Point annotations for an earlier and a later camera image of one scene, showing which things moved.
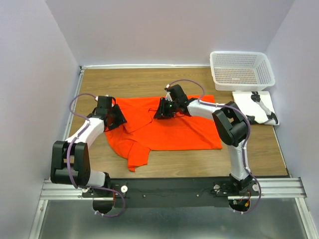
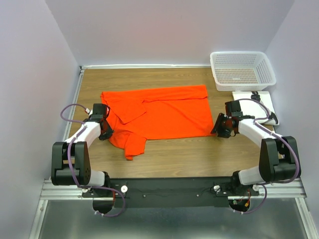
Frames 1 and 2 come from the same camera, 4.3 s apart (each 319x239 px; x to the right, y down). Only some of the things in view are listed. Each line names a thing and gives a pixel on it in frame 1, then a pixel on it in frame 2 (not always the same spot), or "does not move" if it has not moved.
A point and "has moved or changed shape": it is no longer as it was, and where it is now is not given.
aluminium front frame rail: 287,188 does not move
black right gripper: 161,112 to 217,126
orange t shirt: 142,132 has moved or changed shape
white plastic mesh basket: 241,70 does not move
